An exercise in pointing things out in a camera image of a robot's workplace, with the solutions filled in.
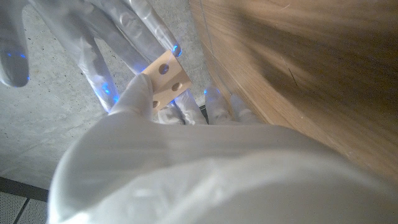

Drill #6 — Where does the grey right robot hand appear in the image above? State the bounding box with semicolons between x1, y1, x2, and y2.
0;0;183;113

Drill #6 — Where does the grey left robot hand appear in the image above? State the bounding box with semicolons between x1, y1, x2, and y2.
46;73;398;224

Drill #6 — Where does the small wooden block with holes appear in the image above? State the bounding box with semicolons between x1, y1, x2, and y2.
141;49;193;113

